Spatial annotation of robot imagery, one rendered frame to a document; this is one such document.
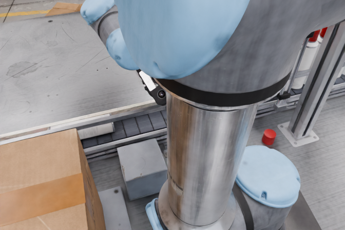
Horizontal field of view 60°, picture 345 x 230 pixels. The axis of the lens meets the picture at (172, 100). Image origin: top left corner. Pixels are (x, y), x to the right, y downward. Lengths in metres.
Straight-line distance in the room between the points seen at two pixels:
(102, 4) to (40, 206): 0.37
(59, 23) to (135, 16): 1.30
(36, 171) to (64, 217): 0.09
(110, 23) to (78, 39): 0.77
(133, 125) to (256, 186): 0.44
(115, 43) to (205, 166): 0.30
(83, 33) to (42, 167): 0.95
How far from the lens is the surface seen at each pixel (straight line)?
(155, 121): 0.84
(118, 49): 0.52
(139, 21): 0.19
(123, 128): 0.85
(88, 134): 0.80
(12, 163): 0.52
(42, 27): 1.48
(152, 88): 0.69
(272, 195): 0.50
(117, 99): 1.00
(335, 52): 0.75
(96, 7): 0.61
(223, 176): 0.32
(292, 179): 0.53
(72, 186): 0.46
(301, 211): 0.78
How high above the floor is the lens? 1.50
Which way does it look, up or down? 43 degrees down
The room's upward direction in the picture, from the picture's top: straight up
